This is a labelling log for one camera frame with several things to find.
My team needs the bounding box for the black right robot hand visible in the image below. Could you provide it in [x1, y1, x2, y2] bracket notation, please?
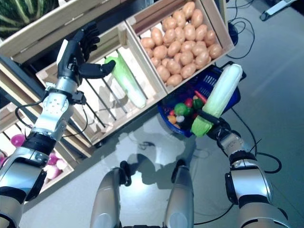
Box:
[196, 109, 233, 141]

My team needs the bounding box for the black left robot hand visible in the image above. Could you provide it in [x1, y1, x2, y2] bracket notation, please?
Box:
[56, 21, 116, 86]

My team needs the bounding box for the long green napa cabbage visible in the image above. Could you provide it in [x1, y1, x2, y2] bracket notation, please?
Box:
[191, 63, 243, 137]
[104, 53, 147, 109]

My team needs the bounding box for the blue plastic shopping basket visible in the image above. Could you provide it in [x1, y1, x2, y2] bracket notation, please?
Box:
[158, 61, 247, 138]

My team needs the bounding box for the orange toy carrot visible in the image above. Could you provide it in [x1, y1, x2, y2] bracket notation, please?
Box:
[194, 90, 208, 105]

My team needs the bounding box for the wooden pumpkin crate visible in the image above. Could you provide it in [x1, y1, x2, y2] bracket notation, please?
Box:
[0, 0, 136, 65]

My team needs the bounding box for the small round green cabbage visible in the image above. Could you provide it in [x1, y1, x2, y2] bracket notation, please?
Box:
[174, 103, 190, 116]

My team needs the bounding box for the large green striped pumpkin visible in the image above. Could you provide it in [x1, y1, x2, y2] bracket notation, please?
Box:
[0, 0, 59, 38]

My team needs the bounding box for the wide slatted wooden crate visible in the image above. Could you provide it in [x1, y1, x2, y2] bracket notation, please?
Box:
[35, 22, 168, 145]

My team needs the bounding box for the silver right robot leg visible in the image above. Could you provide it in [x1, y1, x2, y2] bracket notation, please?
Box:
[165, 160, 194, 228]

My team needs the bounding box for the wooden potato crate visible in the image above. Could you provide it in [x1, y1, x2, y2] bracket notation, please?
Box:
[125, 0, 236, 95]

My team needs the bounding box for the thin black floor cable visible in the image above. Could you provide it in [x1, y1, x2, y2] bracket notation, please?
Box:
[230, 108, 262, 152]

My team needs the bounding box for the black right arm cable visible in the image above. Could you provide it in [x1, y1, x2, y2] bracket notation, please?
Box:
[255, 152, 283, 173]

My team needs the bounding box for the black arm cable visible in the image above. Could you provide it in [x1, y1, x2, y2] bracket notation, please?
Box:
[255, 152, 283, 173]
[14, 95, 49, 141]

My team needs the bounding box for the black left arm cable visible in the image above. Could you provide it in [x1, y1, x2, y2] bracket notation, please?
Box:
[14, 95, 49, 141]

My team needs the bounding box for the black coiled cable bundle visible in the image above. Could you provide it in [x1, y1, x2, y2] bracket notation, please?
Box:
[228, 21, 239, 46]

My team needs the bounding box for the black looped floor cable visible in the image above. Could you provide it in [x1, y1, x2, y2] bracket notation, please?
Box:
[225, 18, 255, 59]

